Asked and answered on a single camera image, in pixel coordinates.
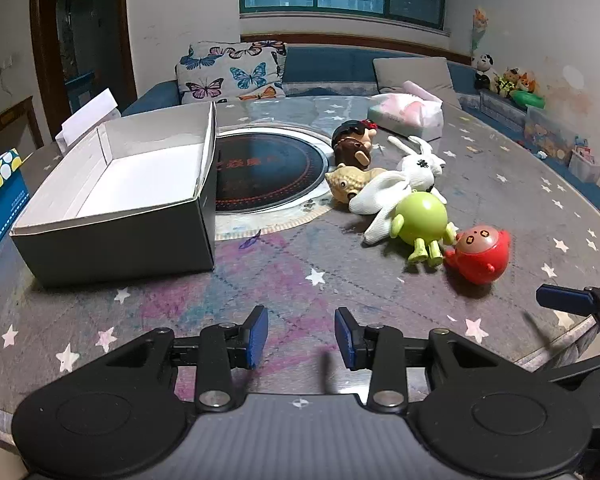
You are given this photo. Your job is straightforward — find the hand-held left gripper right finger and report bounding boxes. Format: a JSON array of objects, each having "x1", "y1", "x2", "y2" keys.
[{"x1": 334, "y1": 307, "x2": 523, "y2": 411}]

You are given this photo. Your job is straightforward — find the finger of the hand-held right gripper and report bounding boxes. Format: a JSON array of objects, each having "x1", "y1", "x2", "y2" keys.
[
  {"x1": 536, "y1": 278, "x2": 600, "y2": 333},
  {"x1": 539, "y1": 350, "x2": 600, "y2": 411}
]

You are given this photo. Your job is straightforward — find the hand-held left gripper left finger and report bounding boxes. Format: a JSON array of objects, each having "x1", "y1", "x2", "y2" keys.
[{"x1": 87, "y1": 305, "x2": 270, "y2": 413}]

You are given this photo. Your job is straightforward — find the red round plastic toy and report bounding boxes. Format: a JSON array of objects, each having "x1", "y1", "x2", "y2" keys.
[{"x1": 444, "y1": 226, "x2": 512, "y2": 285}]

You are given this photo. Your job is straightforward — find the green round plastic toy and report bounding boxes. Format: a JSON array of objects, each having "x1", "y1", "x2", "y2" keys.
[{"x1": 391, "y1": 192, "x2": 458, "y2": 268}]

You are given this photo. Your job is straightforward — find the white plush rabbit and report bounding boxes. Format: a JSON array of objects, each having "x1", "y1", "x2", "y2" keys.
[{"x1": 348, "y1": 135, "x2": 448, "y2": 247}]

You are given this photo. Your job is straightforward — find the tan fish toy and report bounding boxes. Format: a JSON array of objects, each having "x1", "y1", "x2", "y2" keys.
[{"x1": 324, "y1": 165, "x2": 388, "y2": 207}]

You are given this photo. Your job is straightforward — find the grey cardboard box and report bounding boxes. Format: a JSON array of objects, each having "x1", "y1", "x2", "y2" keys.
[{"x1": 10, "y1": 101, "x2": 218, "y2": 289}]

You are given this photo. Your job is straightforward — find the grey star-print tablecloth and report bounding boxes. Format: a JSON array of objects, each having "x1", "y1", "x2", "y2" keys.
[{"x1": 0, "y1": 92, "x2": 600, "y2": 461}]

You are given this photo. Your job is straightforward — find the small clear box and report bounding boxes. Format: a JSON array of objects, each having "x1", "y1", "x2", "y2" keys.
[{"x1": 567, "y1": 145, "x2": 600, "y2": 184}]

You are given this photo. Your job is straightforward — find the built-in induction cooker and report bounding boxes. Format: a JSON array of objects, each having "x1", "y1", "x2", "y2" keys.
[{"x1": 212, "y1": 127, "x2": 337, "y2": 241}]

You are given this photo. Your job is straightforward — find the clear box with cartoon print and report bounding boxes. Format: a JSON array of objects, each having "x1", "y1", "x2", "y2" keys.
[{"x1": 524, "y1": 106, "x2": 582, "y2": 163}]

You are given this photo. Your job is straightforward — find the dark-haired doll figure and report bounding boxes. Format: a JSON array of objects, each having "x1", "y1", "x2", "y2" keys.
[{"x1": 331, "y1": 120, "x2": 379, "y2": 170}]

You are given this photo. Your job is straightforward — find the clear storage drawers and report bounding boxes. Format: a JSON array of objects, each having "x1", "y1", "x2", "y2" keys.
[{"x1": 480, "y1": 89, "x2": 528, "y2": 133}]

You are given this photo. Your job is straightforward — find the green inflatable toy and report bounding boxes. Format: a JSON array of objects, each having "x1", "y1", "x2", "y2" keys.
[{"x1": 510, "y1": 90, "x2": 546, "y2": 110}]

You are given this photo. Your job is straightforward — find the plush toy with yellow vest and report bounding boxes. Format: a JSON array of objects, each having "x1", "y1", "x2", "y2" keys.
[{"x1": 495, "y1": 67, "x2": 523, "y2": 99}]

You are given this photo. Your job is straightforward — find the soft tissue pack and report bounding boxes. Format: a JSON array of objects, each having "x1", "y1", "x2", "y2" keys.
[{"x1": 367, "y1": 80, "x2": 444, "y2": 142}]

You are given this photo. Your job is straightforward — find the panda plush toy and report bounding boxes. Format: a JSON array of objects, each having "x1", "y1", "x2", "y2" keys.
[{"x1": 472, "y1": 52, "x2": 499, "y2": 92}]

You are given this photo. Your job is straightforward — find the butterfly print pillow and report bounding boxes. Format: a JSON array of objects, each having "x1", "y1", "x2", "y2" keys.
[{"x1": 175, "y1": 40, "x2": 287, "y2": 106}]

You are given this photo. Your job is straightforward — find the blue bench sofa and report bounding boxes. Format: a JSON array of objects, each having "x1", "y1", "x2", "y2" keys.
[{"x1": 121, "y1": 42, "x2": 600, "y2": 221}]

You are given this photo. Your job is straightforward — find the grey pillow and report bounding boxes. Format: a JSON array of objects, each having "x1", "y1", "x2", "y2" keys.
[{"x1": 372, "y1": 56, "x2": 463, "y2": 111}]

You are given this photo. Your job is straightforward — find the white paper sheet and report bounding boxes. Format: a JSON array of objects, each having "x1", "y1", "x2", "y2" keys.
[{"x1": 57, "y1": 87, "x2": 120, "y2": 147}]

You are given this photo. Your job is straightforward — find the flower bouquet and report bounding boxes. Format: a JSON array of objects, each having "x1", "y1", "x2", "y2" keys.
[{"x1": 470, "y1": 7, "x2": 490, "y2": 57}]

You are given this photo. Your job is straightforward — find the blue box with dots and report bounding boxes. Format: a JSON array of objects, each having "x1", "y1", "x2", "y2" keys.
[{"x1": 0, "y1": 148, "x2": 31, "y2": 277}]

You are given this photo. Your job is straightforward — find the wooden side table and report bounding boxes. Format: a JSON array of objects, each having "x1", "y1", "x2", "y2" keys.
[{"x1": 0, "y1": 95, "x2": 45, "y2": 162}]

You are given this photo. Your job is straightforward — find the dark wooden door frame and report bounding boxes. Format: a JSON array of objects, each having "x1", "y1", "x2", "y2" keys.
[{"x1": 29, "y1": 0, "x2": 138, "y2": 151}]

